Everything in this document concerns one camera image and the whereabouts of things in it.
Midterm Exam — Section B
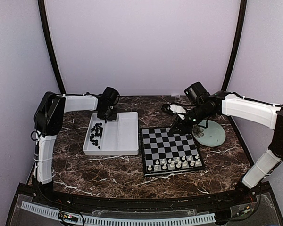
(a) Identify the white slotted cable duct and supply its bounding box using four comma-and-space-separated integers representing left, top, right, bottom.
20, 201, 216, 226

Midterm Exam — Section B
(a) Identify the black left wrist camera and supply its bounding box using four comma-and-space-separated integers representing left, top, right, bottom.
102, 87, 120, 106

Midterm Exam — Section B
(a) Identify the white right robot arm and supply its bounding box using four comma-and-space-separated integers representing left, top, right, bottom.
166, 91, 283, 204

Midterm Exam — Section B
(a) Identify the light blue flower plate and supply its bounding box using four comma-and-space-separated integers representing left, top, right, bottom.
192, 120, 226, 147

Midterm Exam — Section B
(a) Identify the black front rail base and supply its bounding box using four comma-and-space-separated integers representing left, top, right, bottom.
16, 182, 274, 212

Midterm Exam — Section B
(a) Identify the black and grey chessboard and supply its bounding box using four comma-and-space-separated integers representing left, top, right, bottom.
140, 127, 205, 177

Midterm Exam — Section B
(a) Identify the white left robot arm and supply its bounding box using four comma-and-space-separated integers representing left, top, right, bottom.
33, 87, 120, 186

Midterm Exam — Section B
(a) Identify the white chess king piece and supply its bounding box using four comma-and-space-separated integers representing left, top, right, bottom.
176, 161, 181, 168

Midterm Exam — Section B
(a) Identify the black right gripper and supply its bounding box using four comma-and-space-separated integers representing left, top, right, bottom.
169, 103, 212, 134

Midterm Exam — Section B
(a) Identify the pile of black chess pieces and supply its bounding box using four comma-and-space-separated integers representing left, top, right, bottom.
89, 122, 103, 149

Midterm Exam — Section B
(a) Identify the white plastic parts tray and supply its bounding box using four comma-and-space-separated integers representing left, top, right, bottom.
83, 112, 139, 156

